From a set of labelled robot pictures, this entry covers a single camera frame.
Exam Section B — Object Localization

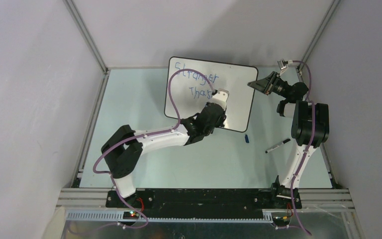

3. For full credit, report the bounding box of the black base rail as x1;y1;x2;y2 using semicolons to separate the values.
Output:
106;188;302;220

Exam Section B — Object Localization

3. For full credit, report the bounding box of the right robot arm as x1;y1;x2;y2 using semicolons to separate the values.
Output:
248;71;329;208

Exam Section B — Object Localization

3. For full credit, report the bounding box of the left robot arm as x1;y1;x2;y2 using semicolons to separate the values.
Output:
101;102;226;208

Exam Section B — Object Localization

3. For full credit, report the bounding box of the black marker pen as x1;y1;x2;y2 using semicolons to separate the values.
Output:
265;138;290;154

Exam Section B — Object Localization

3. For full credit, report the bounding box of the grey cable duct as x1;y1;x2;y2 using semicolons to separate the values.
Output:
66;210;273;224

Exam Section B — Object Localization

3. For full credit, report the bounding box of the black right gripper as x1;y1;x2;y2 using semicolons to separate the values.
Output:
248;71;291;100

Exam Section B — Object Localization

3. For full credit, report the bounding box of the white whiteboard black frame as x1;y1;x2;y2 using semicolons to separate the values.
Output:
164;57;258;132

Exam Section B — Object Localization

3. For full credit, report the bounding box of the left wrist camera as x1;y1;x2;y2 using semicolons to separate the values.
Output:
210;89;229;111

